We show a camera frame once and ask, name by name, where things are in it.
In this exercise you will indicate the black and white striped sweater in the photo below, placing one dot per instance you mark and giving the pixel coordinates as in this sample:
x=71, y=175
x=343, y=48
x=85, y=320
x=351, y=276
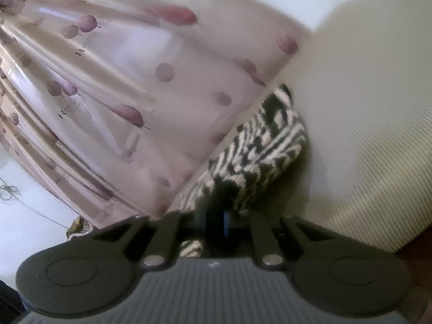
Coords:
x=270, y=135

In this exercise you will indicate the beige ribbed sofa cushion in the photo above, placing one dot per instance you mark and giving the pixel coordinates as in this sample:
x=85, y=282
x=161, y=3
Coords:
x=364, y=108

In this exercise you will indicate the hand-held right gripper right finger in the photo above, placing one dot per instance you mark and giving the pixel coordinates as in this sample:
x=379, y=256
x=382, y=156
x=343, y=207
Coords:
x=227, y=224

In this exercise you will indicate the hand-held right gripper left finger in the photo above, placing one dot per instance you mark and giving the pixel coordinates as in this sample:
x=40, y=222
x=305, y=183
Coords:
x=206, y=224

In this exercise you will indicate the small patterned object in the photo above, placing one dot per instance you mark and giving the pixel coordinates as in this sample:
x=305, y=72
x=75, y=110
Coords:
x=79, y=227

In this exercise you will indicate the pink leaf print curtain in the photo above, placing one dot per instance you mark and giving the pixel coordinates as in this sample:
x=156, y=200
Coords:
x=118, y=91

